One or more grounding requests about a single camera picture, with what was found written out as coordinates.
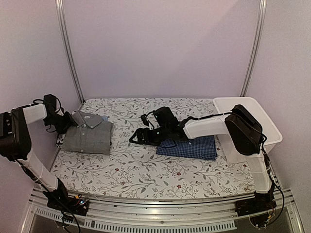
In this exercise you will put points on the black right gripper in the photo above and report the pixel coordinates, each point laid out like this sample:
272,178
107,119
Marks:
140,131

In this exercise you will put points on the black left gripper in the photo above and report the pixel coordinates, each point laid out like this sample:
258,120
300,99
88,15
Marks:
70,121

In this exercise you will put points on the grey shirt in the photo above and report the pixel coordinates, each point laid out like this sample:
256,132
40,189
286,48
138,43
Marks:
90,134

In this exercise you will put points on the blue checked long sleeve shirt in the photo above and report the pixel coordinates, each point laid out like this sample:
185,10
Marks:
203,148

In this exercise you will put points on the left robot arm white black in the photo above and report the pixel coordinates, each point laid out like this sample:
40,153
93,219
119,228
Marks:
16,144

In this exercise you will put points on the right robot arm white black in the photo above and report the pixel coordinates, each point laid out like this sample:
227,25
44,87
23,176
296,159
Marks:
245,132

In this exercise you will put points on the floral white tablecloth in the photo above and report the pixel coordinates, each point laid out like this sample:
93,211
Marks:
136,171

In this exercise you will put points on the white plastic basket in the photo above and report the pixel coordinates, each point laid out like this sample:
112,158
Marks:
254,112

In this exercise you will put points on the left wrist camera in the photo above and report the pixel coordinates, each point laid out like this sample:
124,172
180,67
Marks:
52,103

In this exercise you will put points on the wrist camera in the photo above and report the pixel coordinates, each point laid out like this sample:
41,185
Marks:
163,116
52,103

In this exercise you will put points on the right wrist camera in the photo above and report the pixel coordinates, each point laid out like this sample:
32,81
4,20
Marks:
163,116

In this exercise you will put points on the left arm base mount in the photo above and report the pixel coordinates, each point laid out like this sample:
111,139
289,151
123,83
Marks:
77,205

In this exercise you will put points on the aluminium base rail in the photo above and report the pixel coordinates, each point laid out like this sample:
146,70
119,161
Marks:
125,215

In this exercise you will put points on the left aluminium frame post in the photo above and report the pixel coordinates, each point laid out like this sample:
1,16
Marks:
65,37

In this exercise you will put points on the aluminium frame post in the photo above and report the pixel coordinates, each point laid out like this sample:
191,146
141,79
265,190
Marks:
255,47
65,37

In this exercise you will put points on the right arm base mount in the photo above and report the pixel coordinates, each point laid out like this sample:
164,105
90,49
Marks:
259,203

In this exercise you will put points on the right aluminium frame post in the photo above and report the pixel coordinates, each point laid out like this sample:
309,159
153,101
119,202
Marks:
255,47

